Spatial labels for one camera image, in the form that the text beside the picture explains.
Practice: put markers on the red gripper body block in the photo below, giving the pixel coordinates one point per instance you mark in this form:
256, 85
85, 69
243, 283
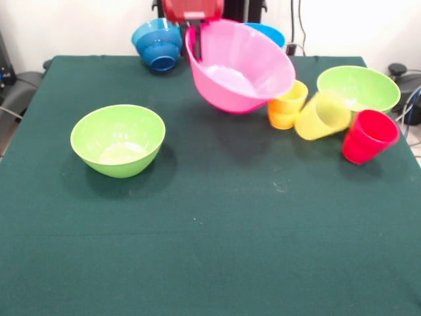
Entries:
194, 8

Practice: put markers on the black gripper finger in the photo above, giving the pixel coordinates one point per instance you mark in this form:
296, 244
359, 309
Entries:
189, 25
197, 41

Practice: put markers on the small light blue bowl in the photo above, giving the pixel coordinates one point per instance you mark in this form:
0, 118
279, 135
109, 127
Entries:
144, 28

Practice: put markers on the large pink plastic bowl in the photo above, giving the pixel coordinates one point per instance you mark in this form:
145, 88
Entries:
243, 72

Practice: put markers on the large blue plastic bowl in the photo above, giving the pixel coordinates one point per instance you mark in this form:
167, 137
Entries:
273, 34

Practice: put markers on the small dark blue bowl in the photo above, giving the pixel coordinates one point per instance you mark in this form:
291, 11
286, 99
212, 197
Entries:
161, 56

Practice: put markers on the orange-yellow plastic cup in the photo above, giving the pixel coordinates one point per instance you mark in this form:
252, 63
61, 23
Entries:
284, 112

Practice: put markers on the green plastic bowl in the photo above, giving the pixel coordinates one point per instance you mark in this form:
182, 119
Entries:
368, 89
117, 145

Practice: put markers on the pale yellow translucent cup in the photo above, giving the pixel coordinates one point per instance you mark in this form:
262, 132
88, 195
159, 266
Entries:
320, 118

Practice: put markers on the red plastic cup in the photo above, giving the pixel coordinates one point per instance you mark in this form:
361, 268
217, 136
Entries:
368, 141

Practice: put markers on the dark green tablecloth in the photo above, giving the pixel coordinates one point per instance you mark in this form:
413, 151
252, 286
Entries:
210, 247

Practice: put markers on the grey pedestal foot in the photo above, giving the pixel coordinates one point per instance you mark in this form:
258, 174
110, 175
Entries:
23, 89
408, 82

